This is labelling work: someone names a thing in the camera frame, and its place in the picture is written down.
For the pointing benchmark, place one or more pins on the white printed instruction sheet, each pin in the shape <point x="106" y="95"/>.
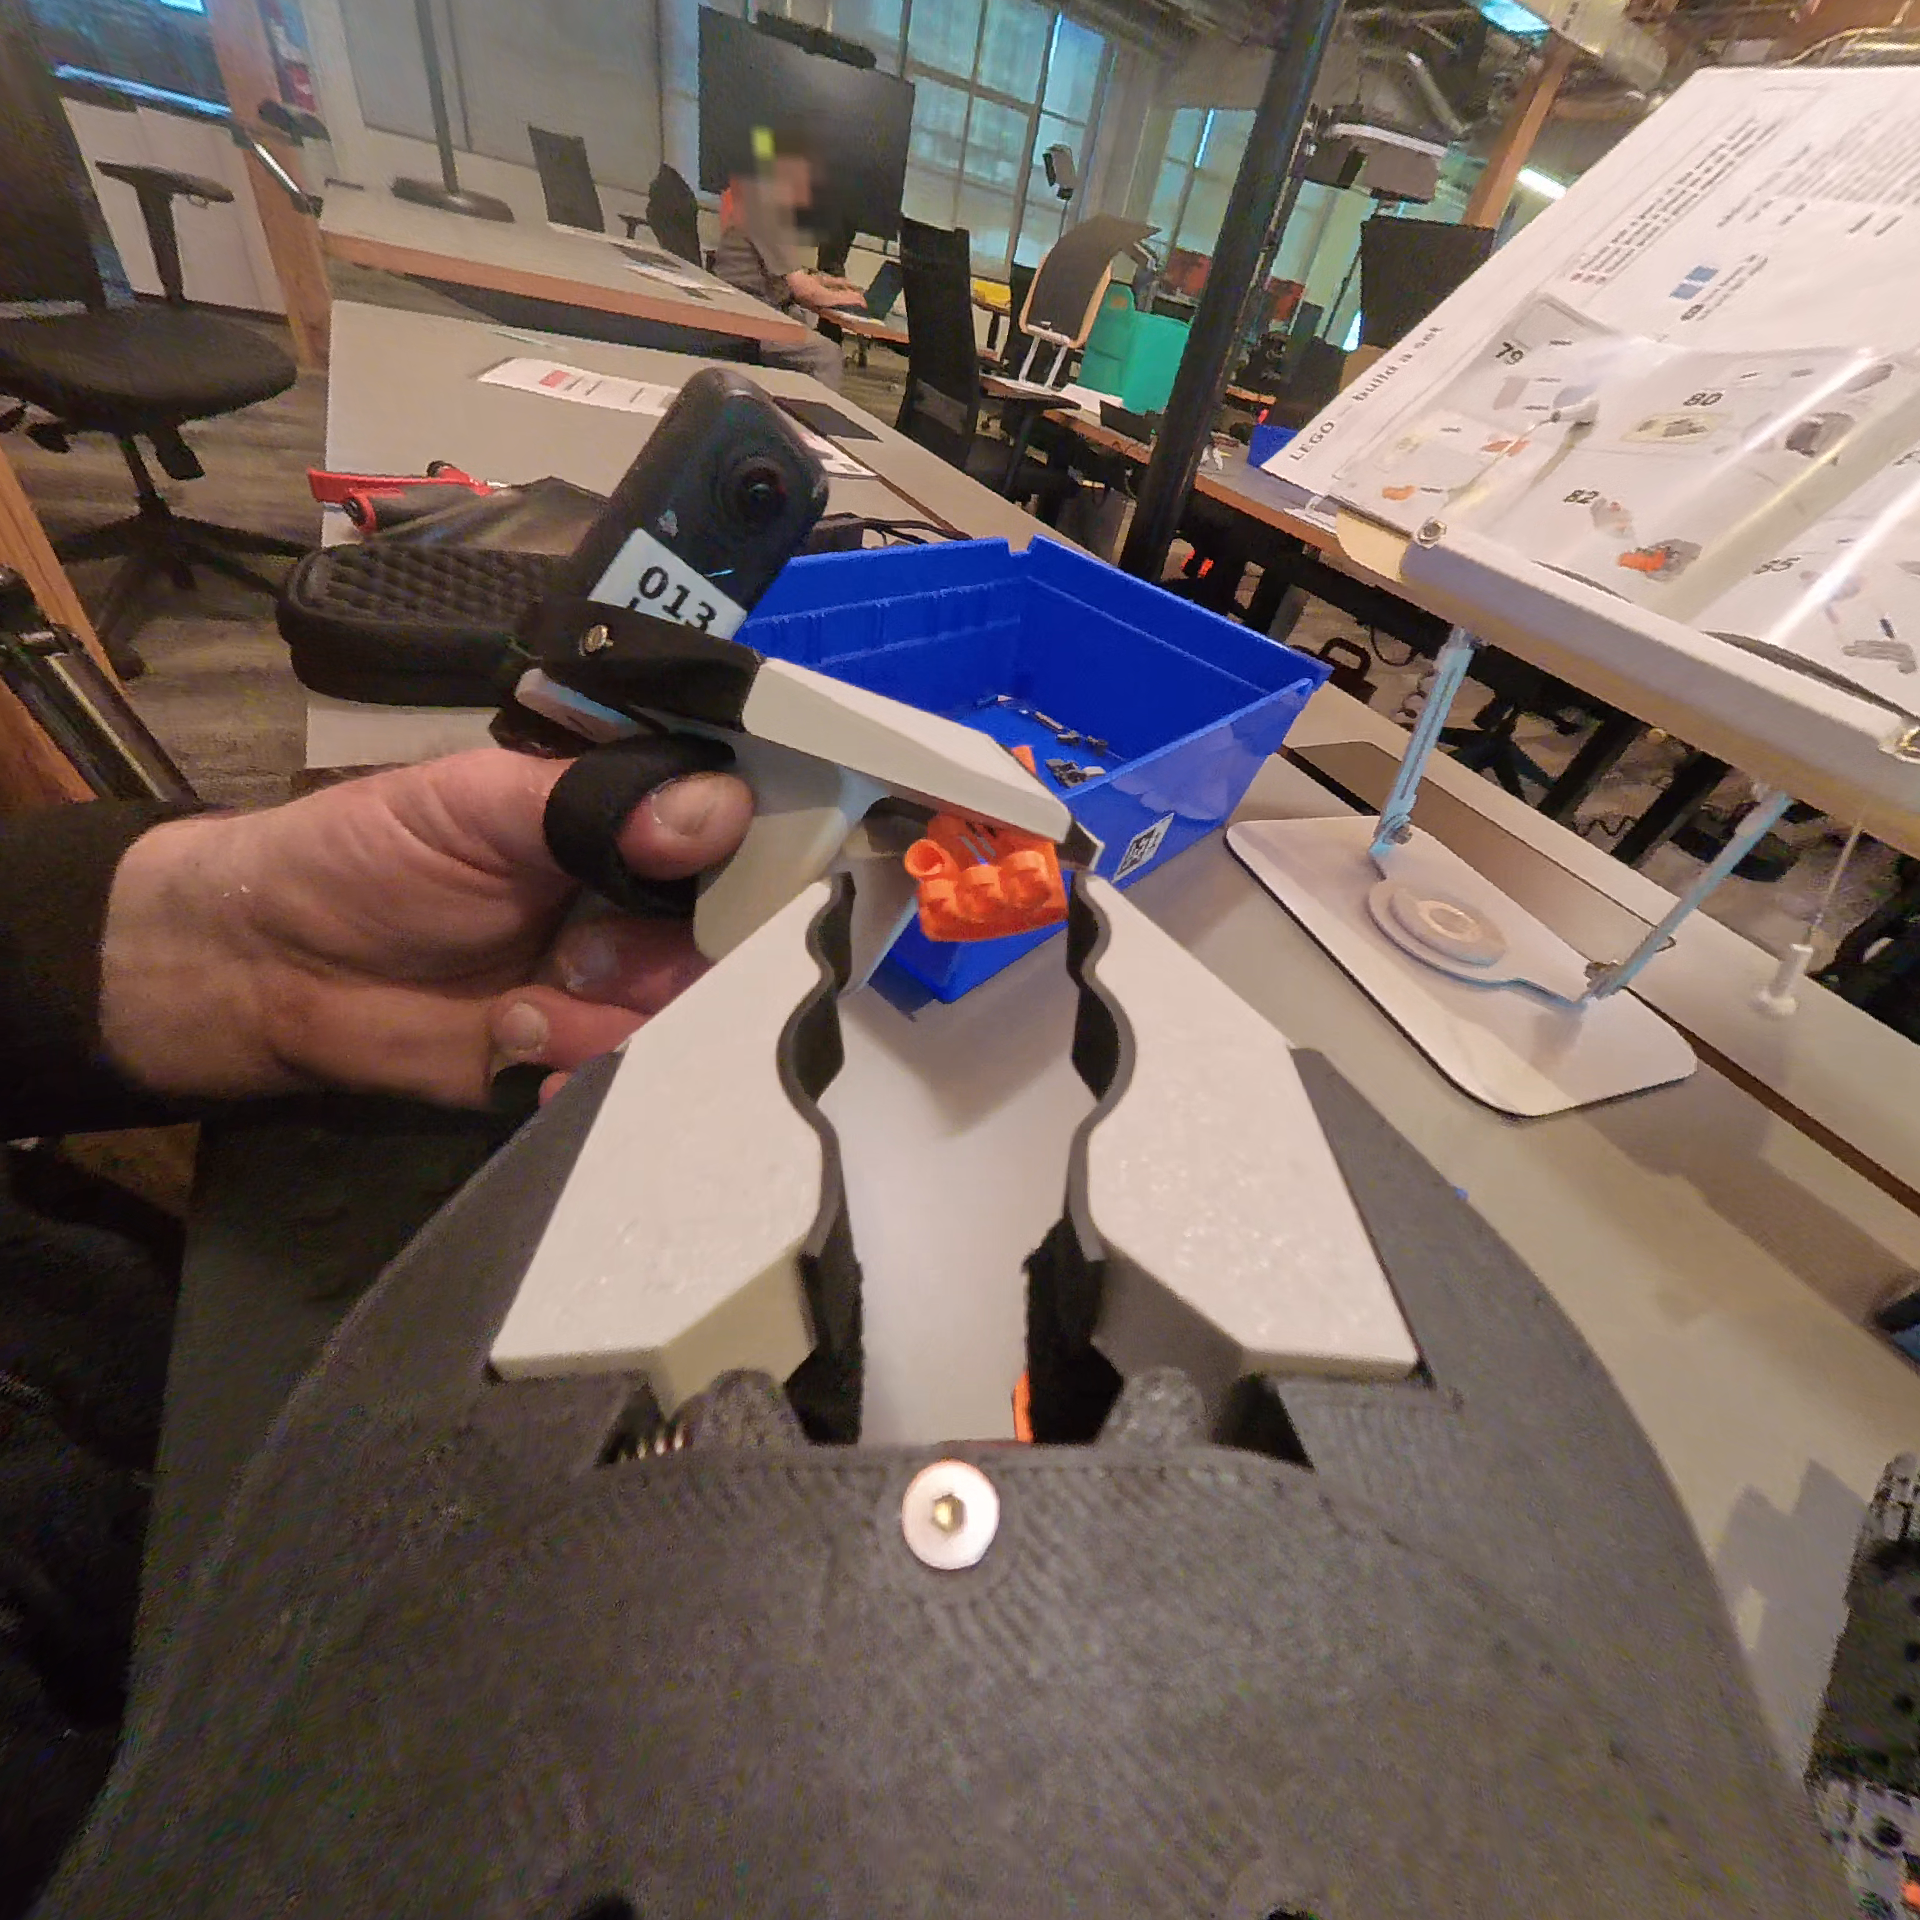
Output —
<point x="1724" y="211"/>

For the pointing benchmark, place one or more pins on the black stand with round base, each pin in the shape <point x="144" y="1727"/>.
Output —
<point x="450" y="196"/>

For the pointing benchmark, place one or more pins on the black vertical pole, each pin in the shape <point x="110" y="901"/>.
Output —
<point x="1231" y="270"/>

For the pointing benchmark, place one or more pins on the black wall monitor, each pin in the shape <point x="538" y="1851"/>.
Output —
<point x="809" y="107"/>

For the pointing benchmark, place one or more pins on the small loose brick parts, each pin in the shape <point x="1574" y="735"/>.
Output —
<point x="1059" y="743"/>

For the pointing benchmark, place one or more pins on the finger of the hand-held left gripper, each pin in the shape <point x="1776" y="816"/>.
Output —
<point x="879" y="932"/>
<point x="900" y="751"/>

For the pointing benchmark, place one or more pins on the wood-backed white chair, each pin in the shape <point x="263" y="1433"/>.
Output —
<point x="1072" y="301"/>

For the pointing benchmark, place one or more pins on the person's left hand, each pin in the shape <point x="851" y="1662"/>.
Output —
<point x="330" y="932"/>

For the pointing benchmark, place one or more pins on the black zipper pouch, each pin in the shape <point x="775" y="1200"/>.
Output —
<point x="422" y="616"/>

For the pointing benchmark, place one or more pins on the blue plastic bin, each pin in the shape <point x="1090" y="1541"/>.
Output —
<point x="1050" y="661"/>

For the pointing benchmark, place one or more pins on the small orange brick piece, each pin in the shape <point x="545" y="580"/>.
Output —
<point x="1023" y="1401"/>

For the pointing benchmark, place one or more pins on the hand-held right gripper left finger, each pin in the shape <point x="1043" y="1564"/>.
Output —
<point x="674" y="1200"/>

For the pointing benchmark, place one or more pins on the black office chair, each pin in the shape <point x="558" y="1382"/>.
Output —
<point x="135" y="359"/>
<point x="945" y="347"/>

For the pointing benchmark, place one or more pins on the orange brick connector piece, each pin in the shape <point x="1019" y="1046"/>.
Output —
<point x="990" y="885"/>

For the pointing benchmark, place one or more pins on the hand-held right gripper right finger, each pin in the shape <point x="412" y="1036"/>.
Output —
<point x="1244" y="1200"/>

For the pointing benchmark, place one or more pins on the white paper with red print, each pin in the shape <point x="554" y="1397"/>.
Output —
<point x="578" y="383"/>

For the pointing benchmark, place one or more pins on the tracked toy robot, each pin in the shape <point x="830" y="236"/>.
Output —
<point x="1867" y="1724"/>

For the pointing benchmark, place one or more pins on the person's left forearm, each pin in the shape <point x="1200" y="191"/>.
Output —
<point x="60" y="974"/>

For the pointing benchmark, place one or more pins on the open instruction booklet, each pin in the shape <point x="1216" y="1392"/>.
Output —
<point x="1724" y="494"/>

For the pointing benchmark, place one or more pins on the wood-edged grey desk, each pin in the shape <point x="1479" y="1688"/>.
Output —
<point x="569" y="270"/>

